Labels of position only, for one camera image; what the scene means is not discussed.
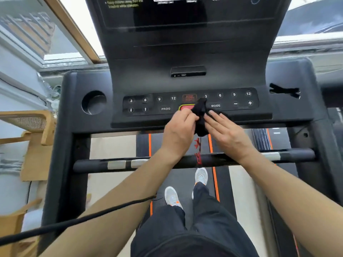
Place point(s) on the black cloth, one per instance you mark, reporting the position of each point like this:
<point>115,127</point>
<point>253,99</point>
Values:
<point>199,109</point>

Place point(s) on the wooden window frame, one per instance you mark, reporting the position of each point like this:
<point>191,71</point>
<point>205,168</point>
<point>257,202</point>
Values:
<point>75,29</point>

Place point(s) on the person's left hand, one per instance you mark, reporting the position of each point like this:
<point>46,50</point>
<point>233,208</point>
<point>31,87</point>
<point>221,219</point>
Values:
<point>175,136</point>

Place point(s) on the grey right shoe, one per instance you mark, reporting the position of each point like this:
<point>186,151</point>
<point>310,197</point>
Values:
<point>201,176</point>

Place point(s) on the person's left fingers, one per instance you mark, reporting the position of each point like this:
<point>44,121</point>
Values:
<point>187,117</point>

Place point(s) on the person's left forearm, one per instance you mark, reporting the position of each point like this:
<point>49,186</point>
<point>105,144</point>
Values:
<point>118,200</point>

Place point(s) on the dark trousers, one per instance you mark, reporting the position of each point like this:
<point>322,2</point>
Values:
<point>193,230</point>

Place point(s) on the treadmill button panel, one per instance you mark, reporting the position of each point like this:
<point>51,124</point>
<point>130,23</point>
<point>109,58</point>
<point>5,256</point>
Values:
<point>166,104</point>

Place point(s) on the small black port box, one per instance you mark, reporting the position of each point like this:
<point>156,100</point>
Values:
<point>188,71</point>

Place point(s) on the brown paper bag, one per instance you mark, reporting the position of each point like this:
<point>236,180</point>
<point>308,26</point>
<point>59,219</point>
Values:
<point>10,230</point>

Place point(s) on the person's right fingers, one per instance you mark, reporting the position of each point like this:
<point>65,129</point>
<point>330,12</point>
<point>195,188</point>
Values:
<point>218,121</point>

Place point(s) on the person's right forearm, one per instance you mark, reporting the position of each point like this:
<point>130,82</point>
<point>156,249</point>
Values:
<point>289,200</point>

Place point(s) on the person's right hand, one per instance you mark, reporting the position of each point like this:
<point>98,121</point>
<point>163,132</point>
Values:
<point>230,139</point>

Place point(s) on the wooden cane chair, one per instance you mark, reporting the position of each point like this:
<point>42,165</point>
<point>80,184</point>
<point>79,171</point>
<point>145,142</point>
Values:
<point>32,123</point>

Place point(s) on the grey left shoe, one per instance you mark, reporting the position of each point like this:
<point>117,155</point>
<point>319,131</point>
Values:
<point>172,196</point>

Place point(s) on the red stop button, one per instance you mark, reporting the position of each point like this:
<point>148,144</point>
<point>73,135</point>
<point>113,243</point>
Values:
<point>185,107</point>

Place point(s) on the grey shoe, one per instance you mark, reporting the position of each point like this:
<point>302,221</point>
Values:
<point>172,196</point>
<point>201,176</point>

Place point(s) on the black treadmill belt orange lines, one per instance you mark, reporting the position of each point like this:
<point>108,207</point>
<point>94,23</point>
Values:
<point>182,179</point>

